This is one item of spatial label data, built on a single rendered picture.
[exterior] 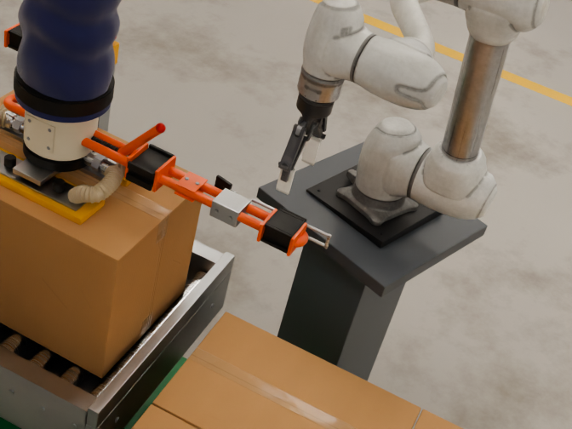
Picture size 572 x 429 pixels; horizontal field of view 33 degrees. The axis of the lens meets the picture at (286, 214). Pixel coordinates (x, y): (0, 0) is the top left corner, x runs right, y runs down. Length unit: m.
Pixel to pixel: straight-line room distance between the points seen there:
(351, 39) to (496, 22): 0.56
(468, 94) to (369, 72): 0.67
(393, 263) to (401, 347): 0.91
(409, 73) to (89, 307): 0.97
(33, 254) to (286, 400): 0.74
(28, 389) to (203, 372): 0.44
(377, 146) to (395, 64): 0.87
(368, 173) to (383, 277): 0.31
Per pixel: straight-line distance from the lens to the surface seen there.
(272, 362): 2.59
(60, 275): 2.32
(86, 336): 2.39
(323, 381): 2.58
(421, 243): 2.79
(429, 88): 1.82
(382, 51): 1.84
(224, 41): 5.09
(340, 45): 1.85
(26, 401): 2.45
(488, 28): 2.33
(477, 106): 2.49
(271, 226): 2.10
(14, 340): 2.54
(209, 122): 4.41
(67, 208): 2.27
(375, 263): 2.66
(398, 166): 2.67
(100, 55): 2.16
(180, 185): 2.18
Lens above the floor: 2.41
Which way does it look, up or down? 37 degrees down
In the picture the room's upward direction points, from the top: 15 degrees clockwise
